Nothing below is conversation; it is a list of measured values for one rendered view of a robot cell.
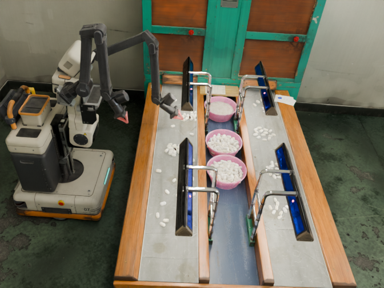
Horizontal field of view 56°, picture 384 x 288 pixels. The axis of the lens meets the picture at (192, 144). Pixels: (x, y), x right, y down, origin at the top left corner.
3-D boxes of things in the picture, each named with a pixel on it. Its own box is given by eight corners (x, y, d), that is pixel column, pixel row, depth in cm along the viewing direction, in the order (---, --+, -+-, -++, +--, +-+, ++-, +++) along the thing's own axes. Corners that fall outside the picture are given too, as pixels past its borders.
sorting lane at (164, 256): (138, 283, 182) (138, 280, 180) (162, 87, 318) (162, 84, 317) (198, 285, 183) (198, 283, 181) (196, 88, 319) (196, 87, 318)
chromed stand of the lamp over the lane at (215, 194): (178, 243, 205) (182, 190, 176) (179, 215, 220) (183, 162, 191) (212, 244, 206) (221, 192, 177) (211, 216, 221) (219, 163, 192)
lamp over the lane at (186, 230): (175, 236, 166) (175, 227, 161) (179, 146, 213) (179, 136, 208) (192, 237, 166) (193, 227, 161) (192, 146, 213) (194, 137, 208)
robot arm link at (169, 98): (154, 95, 264) (151, 100, 256) (164, 85, 258) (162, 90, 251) (167, 107, 266) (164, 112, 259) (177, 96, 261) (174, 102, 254)
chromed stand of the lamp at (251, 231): (248, 246, 207) (264, 194, 178) (245, 218, 222) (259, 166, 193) (282, 247, 208) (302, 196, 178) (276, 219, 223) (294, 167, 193)
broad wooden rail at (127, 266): (116, 295, 190) (113, 276, 178) (148, 99, 327) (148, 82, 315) (139, 296, 191) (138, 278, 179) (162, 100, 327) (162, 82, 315)
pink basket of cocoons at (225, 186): (205, 192, 236) (207, 182, 229) (204, 163, 256) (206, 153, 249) (246, 194, 237) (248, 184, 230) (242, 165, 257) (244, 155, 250)
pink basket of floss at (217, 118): (219, 128, 286) (220, 119, 280) (196, 112, 300) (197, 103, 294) (242, 116, 300) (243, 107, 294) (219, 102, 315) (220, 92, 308)
